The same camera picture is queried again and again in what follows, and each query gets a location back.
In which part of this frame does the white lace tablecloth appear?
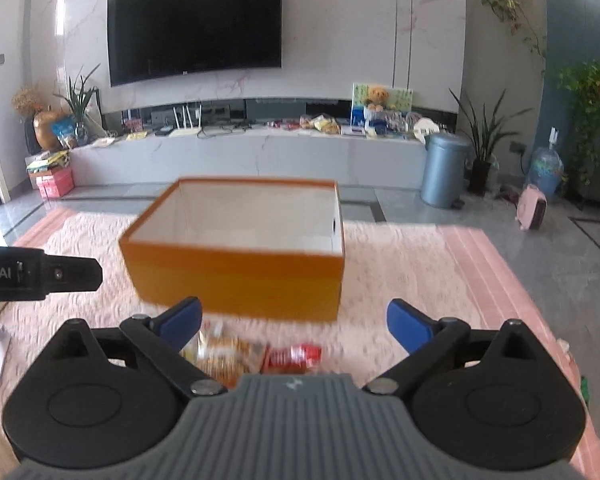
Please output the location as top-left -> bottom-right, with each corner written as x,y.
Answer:
0,206 -> 600,461

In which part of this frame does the red storage box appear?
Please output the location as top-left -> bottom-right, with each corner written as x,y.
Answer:
34,166 -> 74,200

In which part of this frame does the potted plant left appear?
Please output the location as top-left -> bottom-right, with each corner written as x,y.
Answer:
55,65 -> 99,145

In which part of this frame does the orange cardboard box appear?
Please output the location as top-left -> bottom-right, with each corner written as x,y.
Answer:
119,177 -> 346,323

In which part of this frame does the grey marble tv cabinet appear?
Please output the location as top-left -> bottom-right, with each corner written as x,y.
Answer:
70,128 -> 427,188

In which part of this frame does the white wifi router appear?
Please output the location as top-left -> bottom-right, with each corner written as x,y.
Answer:
170,104 -> 202,136

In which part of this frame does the pink small heater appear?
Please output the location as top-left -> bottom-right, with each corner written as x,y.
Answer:
516,184 -> 547,231

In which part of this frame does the grey metal trash bin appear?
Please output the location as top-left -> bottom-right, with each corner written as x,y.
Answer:
420,132 -> 471,209

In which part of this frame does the checkered yellow snack bag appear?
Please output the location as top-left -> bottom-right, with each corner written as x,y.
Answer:
181,321 -> 268,380

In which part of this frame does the black wall television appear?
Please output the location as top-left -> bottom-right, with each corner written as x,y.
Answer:
107,0 -> 283,87

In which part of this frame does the teddy bear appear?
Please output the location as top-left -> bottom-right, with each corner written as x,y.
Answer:
365,86 -> 390,112

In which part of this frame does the blue water jug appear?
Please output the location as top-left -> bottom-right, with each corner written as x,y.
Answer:
526,127 -> 564,200

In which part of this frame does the potted green plant right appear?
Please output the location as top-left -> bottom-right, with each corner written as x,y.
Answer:
450,90 -> 533,196

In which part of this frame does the red label candy bag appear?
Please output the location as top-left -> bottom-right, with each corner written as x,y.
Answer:
261,344 -> 323,375

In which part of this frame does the brown round vase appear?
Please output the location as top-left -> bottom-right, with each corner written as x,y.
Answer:
33,110 -> 67,152

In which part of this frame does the hanging vine plant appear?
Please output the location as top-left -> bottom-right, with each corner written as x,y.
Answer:
558,61 -> 600,185

